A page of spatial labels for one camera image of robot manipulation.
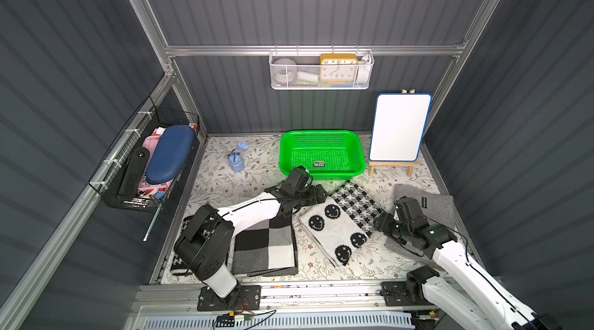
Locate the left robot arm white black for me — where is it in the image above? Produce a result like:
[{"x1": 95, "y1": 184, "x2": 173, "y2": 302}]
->
[{"x1": 174, "y1": 166, "x2": 327, "y2": 302}]

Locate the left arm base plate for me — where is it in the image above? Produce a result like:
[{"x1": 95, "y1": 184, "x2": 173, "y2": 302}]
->
[{"x1": 196, "y1": 285, "x2": 262, "y2": 312}]

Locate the yellow alarm clock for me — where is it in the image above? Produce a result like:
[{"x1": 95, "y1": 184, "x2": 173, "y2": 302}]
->
[{"x1": 319, "y1": 53, "x2": 359, "y2": 85}]

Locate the black remote in basket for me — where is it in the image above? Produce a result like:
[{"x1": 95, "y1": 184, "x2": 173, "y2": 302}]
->
[{"x1": 118, "y1": 146, "x2": 149, "y2": 199}]

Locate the smiley face knitted scarf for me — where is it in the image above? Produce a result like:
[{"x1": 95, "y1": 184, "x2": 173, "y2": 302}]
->
[{"x1": 299, "y1": 181, "x2": 384, "y2": 268}]

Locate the aluminium front rail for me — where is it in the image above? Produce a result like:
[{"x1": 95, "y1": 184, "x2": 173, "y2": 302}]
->
[{"x1": 134, "y1": 276, "x2": 465, "y2": 317}]

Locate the pink item in basket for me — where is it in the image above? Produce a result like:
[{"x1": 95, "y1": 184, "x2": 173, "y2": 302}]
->
[{"x1": 136, "y1": 127, "x2": 172, "y2": 199}]

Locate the white wire wall basket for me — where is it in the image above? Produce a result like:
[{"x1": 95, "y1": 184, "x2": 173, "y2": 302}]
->
[{"x1": 269, "y1": 48, "x2": 375, "y2": 90}]

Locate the black white houndstooth scarf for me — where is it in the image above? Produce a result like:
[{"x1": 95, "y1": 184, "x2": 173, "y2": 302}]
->
[{"x1": 170, "y1": 216, "x2": 193, "y2": 277}]

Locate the white board blue frame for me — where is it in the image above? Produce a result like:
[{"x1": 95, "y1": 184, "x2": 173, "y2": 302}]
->
[{"x1": 368, "y1": 92, "x2": 433, "y2": 163}]

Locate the light blue spray bottle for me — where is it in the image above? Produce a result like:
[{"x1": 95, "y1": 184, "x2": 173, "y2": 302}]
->
[{"x1": 227, "y1": 142, "x2": 249, "y2": 173}]

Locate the black grey checkered scarf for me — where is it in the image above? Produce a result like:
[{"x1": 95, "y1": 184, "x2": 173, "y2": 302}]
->
[{"x1": 231, "y1": 216, "x2": 299, "y2": 277}]

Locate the grey felt scarf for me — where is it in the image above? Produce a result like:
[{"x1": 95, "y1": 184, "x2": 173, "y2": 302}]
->
[{"x1": 385, "y1": 184, "x2": 456, "y2": 270}]

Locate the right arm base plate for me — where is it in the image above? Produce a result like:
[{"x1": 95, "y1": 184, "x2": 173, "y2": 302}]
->
[{"x1": 379, "y1": 281, "x2": 436, "y2": 308}]

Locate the blue oval case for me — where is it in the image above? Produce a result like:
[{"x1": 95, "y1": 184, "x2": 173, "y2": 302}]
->
[{"x1": 145, "y1": 124, "x2": 196, "y2": 185}]

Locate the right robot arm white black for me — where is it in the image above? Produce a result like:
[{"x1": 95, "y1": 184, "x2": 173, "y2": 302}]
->
[{"x1": 373, "y1": 197, "x2": 561, "y2": 329}]

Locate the white tape roll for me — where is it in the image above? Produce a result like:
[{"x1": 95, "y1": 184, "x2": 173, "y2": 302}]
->
[{"x1": 271, "y1": 58, "x2": 297, "y2": 86}]

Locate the green plastic basket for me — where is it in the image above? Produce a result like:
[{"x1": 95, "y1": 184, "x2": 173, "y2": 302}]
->
[{"x1": 278, "y1": 131, "x2": 367, "y2": 181}]

